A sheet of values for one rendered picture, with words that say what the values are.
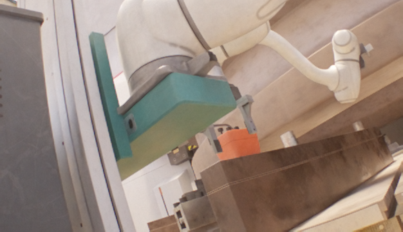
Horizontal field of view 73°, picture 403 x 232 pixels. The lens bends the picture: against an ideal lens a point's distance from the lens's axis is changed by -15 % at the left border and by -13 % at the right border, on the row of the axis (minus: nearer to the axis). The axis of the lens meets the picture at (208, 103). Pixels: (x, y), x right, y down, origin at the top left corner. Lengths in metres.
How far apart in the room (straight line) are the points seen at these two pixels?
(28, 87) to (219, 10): 0.36
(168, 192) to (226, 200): 4.40
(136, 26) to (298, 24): 1.53
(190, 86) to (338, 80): 0.79
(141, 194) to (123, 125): 5.93
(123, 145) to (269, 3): 0.39
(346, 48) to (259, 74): 1.04
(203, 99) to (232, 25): 0.17
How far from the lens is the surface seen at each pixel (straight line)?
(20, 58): 0.46
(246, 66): 2.25
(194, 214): 2.39
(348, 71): 1.25
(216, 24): 0.61
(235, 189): 1.22
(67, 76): 0.63
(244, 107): 0.86
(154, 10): 0.64
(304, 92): 1.80
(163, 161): 6.14
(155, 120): 0.54
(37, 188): 0.38
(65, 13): 0.72
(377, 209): 1.18
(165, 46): 0.60
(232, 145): 1.34
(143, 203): 6.51
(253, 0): 0.61
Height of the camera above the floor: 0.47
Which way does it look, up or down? 20 degrees up
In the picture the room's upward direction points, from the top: 21 degrees counter-clockwise
